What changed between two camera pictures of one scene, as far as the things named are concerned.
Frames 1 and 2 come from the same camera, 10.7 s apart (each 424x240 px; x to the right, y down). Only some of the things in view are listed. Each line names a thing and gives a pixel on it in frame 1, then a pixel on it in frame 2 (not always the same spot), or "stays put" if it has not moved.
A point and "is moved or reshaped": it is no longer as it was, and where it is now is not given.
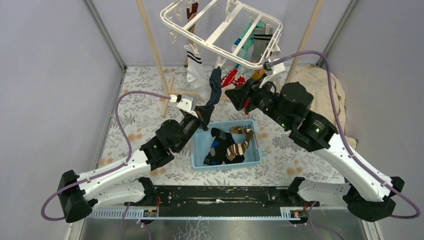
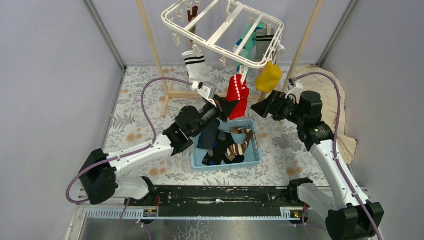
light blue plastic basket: x=202 y=144 stays put
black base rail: x=217 y=201 stays put
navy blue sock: x=215 y=80 -> x=209 y=130
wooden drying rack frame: x=170 y=94 stays put
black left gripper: x=204 y=113 -> x=224 y=107
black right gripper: x=238 y=96 -> x=272 y=105
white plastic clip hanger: x=230 y=29 stays put
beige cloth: x=317 y=80 stays put
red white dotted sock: x=230 y=78 is moved or reshaped
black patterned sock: x=216 y=155 stays put
